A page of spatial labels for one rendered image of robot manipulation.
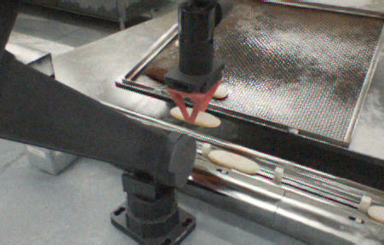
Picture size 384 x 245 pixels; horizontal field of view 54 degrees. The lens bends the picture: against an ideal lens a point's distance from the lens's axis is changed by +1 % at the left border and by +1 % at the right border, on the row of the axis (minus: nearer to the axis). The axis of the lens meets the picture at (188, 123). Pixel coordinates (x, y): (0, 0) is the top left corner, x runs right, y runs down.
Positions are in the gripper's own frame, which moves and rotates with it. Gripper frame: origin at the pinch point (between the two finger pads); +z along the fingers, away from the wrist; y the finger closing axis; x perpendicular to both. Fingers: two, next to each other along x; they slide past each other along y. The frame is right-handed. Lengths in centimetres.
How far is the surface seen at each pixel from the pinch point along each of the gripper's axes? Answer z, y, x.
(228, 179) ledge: 7.0, -5.7, -9.6
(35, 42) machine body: 12, 28, 75
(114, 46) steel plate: 11, 38, 50
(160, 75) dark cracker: 2.6, 13.9, 16.5
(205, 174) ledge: 7.0, -6.7, -5.7
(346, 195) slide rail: 8.2, 1.5, -27.7
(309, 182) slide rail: 8.2, 1.6, -21.7
